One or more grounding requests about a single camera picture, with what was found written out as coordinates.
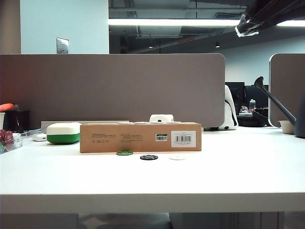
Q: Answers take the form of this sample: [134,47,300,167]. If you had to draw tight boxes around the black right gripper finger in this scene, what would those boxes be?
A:
[237,0,305,38]

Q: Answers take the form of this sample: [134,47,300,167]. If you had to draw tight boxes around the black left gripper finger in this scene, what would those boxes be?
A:
[234,0,296,31]

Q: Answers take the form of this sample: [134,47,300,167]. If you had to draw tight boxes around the black poker chip 100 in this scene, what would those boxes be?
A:
[140,154,160,161]

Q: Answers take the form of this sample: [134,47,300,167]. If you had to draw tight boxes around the brown cardboard box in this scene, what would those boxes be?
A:
[80,122,202,153]

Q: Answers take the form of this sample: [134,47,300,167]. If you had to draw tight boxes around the white poker chip in case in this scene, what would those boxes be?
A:
[13,133,23,150]

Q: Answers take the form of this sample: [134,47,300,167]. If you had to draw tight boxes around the red poker chip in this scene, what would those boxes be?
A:
[0,130,14,146]

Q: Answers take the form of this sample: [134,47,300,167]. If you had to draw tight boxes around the clear plastic chip case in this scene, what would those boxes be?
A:
[0,130,23,155]

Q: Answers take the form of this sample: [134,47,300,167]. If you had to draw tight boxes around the narrow grey desk divider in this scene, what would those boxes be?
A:
[268,53,305,128]

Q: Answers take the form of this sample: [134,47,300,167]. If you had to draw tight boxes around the long ceiling light strip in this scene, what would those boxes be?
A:
[108,18,305,27]

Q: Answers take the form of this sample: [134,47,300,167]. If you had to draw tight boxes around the black computer monitor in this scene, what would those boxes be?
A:
[225,82,245,102]

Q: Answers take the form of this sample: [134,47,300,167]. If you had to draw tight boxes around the dark grey watering can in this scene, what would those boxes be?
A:
[254,76,305,139]

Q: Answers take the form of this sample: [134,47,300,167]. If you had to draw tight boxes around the black bag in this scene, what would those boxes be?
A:
[238,107,271,127]

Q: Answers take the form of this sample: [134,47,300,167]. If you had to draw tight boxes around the white and black plush toy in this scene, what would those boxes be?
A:
[218,85,239,131]

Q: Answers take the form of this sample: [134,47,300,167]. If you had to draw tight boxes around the beige paper bowl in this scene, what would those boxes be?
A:
[278,120,297,135]

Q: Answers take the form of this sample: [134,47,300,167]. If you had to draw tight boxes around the wide grey desk divider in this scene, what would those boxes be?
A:
[0,53,226,131]

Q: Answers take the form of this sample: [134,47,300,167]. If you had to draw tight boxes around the white and green container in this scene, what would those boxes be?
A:
[46,122,81,145]

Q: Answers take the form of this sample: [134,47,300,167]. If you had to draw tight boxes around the small white earbud case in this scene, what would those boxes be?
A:
[32,133,48,142]

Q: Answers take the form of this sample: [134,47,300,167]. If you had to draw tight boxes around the black cup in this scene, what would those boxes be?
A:
[4,110,31,134]

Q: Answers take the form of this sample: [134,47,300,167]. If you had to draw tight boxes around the metal wall switch plate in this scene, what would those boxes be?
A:
[56,37,70,54]

